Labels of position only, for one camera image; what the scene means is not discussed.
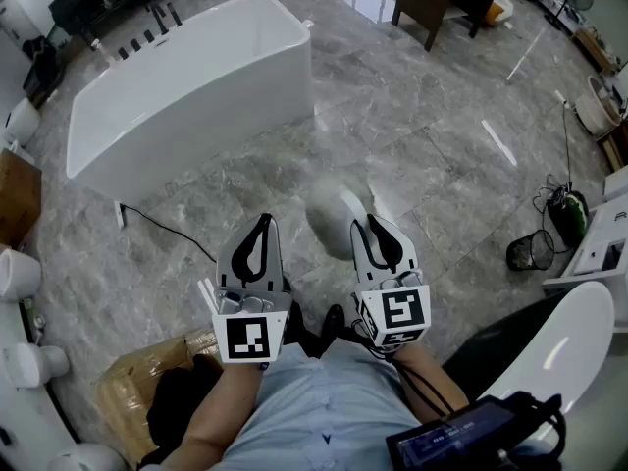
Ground brown wooden board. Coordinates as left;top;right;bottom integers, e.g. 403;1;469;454
0;147;44;252

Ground black faucet spout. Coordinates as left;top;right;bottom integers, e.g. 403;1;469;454
149;3;169;36

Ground black desk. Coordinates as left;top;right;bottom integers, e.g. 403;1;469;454
47;0;176;39

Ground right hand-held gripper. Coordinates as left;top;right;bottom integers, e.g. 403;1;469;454
349;213;433;350

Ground person's light blue shirt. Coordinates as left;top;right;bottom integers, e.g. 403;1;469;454
210;343;550;471

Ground white and yellow basin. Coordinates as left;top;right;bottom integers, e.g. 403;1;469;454
483;0;515;27

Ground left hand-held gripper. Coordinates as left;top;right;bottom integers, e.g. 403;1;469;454
197;212;294;365

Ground beige round basin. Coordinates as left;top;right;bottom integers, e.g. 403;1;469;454
573;75;623;136

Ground person's black trousers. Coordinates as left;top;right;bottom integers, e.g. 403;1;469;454
287;301;374;360

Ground tangled black cables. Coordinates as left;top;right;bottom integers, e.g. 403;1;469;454
532;173;576;216

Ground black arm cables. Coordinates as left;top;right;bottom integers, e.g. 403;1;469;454
352;321;455;419

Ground green and black bag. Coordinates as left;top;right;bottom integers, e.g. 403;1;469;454
546;188;590;250

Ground person's left forearm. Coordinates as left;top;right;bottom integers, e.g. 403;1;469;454
159;358;276;471

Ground white ceramic toilet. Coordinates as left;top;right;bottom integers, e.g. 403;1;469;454
3;96;41;146
13;342;71;390
46;442;129;471
0;247;43;304

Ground wooden crate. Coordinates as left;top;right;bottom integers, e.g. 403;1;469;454
569;26;617;74

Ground brown cardboard box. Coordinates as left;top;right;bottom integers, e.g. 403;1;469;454
92;329;222;465

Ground white cabinet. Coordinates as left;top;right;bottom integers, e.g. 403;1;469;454
542;198;628;294

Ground white bathtub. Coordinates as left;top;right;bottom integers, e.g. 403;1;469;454
66;0;315;209

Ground black screen device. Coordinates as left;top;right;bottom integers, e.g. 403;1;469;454
385;391;568;471

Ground person's right forearm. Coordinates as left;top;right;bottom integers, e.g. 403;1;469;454
392;343;471;419

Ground black power cable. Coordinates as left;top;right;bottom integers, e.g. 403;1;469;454
120;203;218;265

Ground black mesh waste basket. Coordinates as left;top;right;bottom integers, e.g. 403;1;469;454
505;229;556;272

